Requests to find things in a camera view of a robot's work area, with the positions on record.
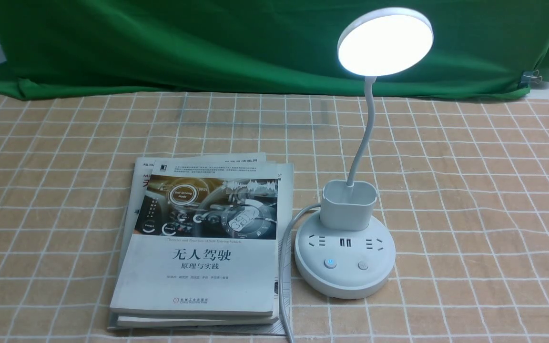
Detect white desk lamp with socket base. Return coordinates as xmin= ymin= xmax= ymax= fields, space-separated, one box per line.
xmin=295 ymin=7 xmax=434 ymax=299

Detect top book self-driving cover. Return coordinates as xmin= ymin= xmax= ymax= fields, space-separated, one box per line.
xmin=110 ymin=161 xmax=279 ymax=316

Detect orange checkered tablecloth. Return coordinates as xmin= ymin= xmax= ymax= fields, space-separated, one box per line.
xmin=0 ymin=93 xmax=549 ymax=343

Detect green backdrop cloth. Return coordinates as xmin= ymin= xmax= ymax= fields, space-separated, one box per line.
xmin=0 ymin=0 xmax=549 ymax=101

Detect metal binder clip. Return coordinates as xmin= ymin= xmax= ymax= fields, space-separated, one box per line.
xmin=518 ymin=70 xmax=543 ymax=88

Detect white lamp power cable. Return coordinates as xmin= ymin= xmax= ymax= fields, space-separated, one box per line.
xmin=278 ymin=202 xmax=322 ymax=343

